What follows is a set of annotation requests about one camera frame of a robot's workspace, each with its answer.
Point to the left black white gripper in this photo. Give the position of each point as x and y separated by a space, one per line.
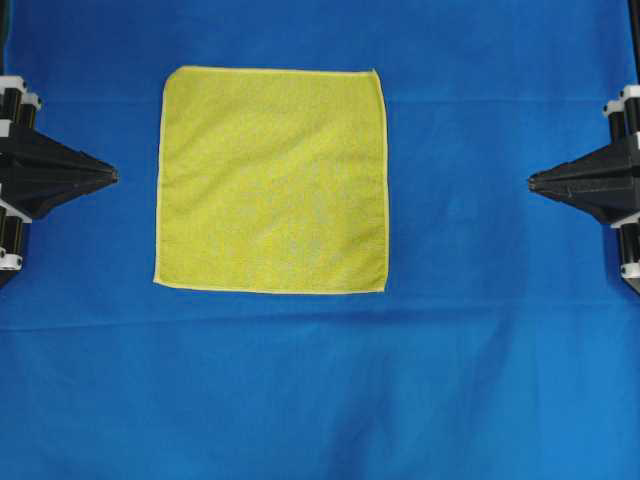
28 196

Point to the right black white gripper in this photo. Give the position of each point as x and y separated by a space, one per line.
618 159

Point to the blue table cloth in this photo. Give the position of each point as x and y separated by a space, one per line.
505 345

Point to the yellow-green square towel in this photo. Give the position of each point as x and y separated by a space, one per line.
273 181

